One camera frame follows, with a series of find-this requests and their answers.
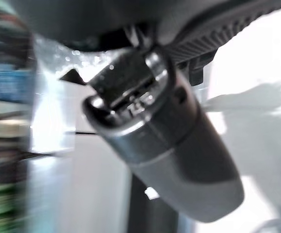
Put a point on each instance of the clear plastic bag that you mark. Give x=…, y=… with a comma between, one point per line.
x=55, y=97

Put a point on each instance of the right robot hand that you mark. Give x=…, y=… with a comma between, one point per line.
x=169, y=136

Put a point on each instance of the store shelf with goods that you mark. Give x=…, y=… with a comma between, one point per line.
x=5, y=114

